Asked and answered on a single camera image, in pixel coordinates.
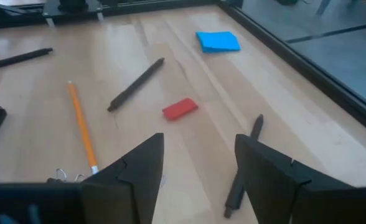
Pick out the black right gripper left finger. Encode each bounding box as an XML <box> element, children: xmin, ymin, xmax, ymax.
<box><xmin>80</xmin><ymin>133</ymin><xmax>165</xmax><ymax>224</ymax></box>

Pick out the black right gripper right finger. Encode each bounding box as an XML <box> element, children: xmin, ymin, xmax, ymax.
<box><xmin>234</xmin><ymin>133</ymin><xmax>358</xmax><ymax>224</ymax></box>

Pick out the black pen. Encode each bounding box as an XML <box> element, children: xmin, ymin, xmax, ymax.
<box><xmin>0</xmin><ymin>47</ymin><xmax>54</xmax><ymax>72</ymax></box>
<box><xmin>223</xmin><ymin>114</ymin><xmax>264</xmax><ymax>218</ymax></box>
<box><xmin>107</xmin><ymin>57</ymin><xmax>166</xmax><ymax>113</ymax></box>

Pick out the black binder clip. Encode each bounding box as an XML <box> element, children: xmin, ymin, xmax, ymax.
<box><xmin>47</xmin><ymin>167</ymin><xmax>87</xmax><ymax>185</ymax></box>

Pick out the orange pencil with eraser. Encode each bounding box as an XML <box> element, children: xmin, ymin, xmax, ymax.
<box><xmin>67</xmin><ymin>80</ymin><xmax>100</xmax><ymax>175</ymax></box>

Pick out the red eraser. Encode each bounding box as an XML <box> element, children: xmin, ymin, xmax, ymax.
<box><xmin>162</xmin><ymin>98</ymin><xmax>199</xmax><ymax>121</ymax></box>

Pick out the blue sticky note pad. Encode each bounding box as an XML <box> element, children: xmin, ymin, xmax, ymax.
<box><xmin>195</xmin><ymin>30</ymin><xmax>242</xmax><ymax>54</ymax></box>

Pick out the black table frame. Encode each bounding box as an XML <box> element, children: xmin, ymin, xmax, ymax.
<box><xmin>0</xmin><ymin>0</ymin><xmax>366</xmax><ymax>139</ymax></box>

